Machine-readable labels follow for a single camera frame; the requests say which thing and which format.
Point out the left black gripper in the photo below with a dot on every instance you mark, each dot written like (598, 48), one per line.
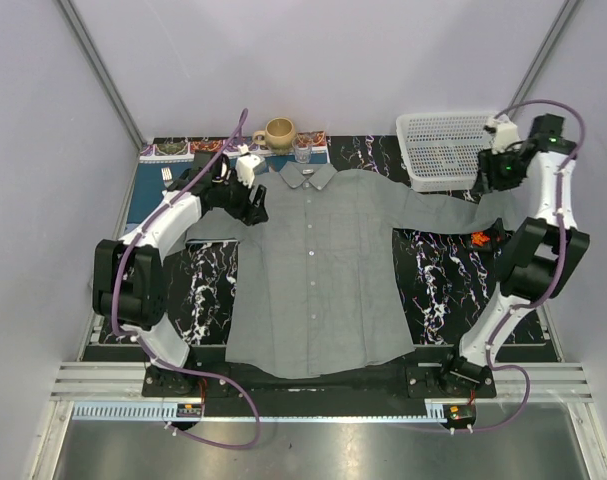
(253, 212)

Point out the silver fork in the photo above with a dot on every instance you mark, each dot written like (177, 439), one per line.
(167, 176)

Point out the tan ceramic mug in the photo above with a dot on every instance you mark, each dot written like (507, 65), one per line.
(277, 136)

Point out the small clear glass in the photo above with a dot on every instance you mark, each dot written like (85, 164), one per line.
(302, 147)

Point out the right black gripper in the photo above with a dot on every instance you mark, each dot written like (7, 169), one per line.
(490, 181)

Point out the black open display box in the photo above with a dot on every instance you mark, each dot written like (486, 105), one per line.
(496, 232)

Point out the blue patterned placemat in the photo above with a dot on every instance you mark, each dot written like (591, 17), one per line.
(177, 153)

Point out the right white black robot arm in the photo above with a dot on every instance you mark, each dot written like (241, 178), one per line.
(538, 259)

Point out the orange brooch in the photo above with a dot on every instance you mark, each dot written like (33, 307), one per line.
(480, 240)

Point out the grey button shirt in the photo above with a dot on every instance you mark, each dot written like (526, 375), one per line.
(316, 291)

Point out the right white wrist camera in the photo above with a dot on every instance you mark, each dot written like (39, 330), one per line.
(503, 132)

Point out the white plastic mesh basket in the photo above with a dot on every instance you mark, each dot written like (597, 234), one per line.
(440, 150)

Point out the black marble pattern mat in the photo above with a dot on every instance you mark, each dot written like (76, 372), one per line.
(443, 287)

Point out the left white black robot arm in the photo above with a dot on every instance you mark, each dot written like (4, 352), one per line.
(129, 289)

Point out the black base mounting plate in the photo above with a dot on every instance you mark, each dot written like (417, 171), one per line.
(395, 389)

